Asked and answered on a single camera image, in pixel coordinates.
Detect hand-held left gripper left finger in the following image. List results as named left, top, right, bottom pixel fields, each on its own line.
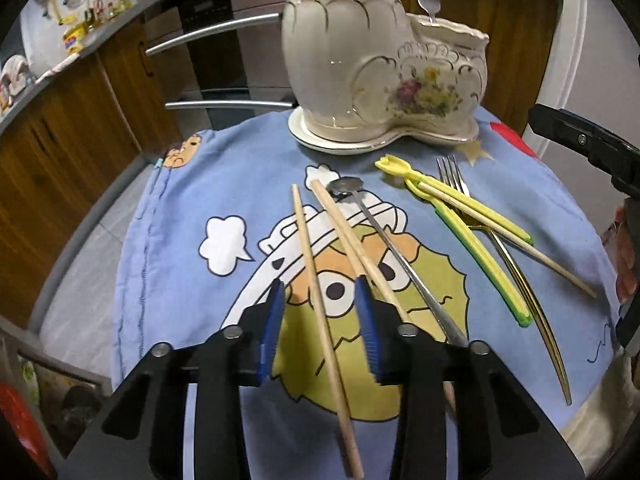
left=57, top=277, right=286, bottom=480

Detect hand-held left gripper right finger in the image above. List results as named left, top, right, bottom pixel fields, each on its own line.
left=354, top=275, right=586, bottom=480

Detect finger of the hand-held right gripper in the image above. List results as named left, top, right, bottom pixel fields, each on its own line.
left=528, top=104, right=640, bottom=194

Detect wooden chopstick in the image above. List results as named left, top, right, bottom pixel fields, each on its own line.
left=311, top=178, right=458, bottom=413
left=291, top=183, right=365, bottom=478
left=417, top=181, right=598, bottom=299

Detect long silver spoon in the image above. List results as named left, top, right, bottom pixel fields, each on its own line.
left=326, top=176, right=471, bottom=348

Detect gold handled fork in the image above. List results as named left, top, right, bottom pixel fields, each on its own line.
left=436, top=155, right=573, bottom=407

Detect yellow green training chopsticks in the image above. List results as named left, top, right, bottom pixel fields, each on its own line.
left=375, top=156, right=532, bottom=326

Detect cream floral ceramic utensil holder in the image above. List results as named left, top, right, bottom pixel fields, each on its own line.
left=278, top=0, right=490, bottom=155

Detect person's right hand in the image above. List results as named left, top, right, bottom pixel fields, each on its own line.
left=607, top=205, right=640, bottom=307

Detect blue cartoon printed cloth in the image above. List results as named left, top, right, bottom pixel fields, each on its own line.
left=112, top=105, right=623, bottom=480

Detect wooden cabinet door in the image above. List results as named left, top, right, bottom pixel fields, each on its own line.
left=400, top=0, right=558, bottom=136

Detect white door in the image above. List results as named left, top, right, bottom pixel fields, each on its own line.
left=520, top=0, right=640, bottom=161

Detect black built-in oven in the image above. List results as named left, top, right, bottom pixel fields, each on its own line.
left=145, top=0, right=301, bottom=126

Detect red plastic bag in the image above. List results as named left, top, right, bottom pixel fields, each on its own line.
left=0, top=382, right=51, bottom=478

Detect long wooden base cabinet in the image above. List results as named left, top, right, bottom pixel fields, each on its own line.
left=0, top=20, right=186, bottom=326

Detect grey kitchen countertop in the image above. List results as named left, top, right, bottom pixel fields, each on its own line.
left=0, top=0, right=563, bottom=133

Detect yellow seasoning packet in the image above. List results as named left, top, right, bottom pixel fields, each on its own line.
left=62, top=27, right=89, bottom=54

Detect row of seasoning bottles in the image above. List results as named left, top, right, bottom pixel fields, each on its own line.
left=82, top=0, right=136, bottom=26

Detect silver oven handle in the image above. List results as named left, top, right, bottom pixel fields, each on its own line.
left=145, top=11, right=286, bottom=57
left=165, top=100, right=301, bottom=111

